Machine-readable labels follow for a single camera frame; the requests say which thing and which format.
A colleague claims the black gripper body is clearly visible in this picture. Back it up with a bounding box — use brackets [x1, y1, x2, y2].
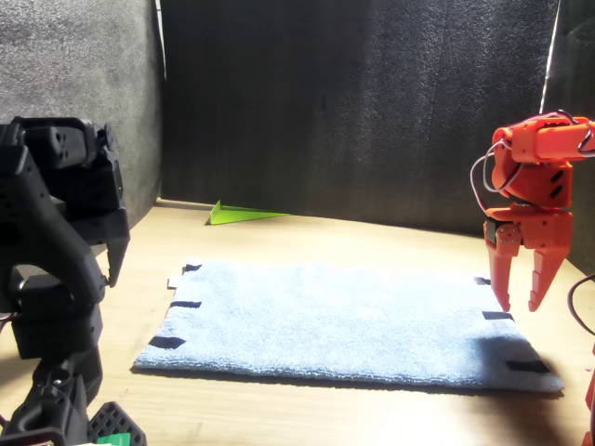
[61, 154, 131, 248]

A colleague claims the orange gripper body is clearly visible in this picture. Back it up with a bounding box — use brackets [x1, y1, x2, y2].
[483, 203, 575, 256]

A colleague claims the light blue towel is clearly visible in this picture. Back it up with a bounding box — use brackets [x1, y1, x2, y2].
[131, 258, 566, 395]

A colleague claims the green plastic wedge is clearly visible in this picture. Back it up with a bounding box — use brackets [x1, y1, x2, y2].
[205, 199, 292, 229]

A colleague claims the grey foam panel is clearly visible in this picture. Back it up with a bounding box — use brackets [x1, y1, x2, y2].
[0, 0, 166, 327]
[540, 0, 595, 276]
[159, 0, 562, 239]

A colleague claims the green table clamp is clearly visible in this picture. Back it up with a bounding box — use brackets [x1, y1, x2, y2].
[94, 430, 132, 446]

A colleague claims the dark orange-arm cable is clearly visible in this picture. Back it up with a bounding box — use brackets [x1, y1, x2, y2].
[568, 272, 595, 337]

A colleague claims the white orange-gripper servo cable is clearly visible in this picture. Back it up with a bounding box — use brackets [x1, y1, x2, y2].
[469, 140, 518, 216]

